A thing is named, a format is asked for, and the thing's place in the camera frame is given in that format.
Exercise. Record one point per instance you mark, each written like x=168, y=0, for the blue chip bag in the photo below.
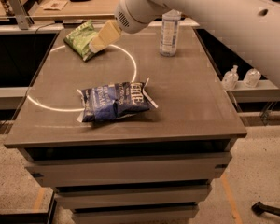
x=114, y=101

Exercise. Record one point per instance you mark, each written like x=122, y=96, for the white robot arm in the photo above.
x=250, y=28

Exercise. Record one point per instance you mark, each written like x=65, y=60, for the small paper packet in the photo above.
x=54, y=5

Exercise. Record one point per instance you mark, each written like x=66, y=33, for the left sanitizer bottle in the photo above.
x=230, y=79

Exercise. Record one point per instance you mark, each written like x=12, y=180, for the black chair base leg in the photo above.
x=259, y=208

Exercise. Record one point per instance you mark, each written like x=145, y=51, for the left metal bracket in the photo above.
x=24, y=21

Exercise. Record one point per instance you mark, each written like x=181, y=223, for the sanitizer bottle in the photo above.
x=252, y=78
x=230, y=79

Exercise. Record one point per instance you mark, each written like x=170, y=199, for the clear plastic water bottle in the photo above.
x=169, y=33

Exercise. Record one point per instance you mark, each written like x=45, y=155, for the wooden back desk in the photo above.
x=93, y=9

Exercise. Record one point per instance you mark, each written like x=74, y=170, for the grey drawer cabinet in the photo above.
x=156, y=165

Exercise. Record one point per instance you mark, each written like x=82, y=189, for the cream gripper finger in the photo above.
x=109, y=34

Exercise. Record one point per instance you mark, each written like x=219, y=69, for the green rice chip bag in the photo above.
x=79, y=39

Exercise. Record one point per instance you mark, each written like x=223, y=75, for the right sanitizer bottle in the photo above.
x=252, y=78

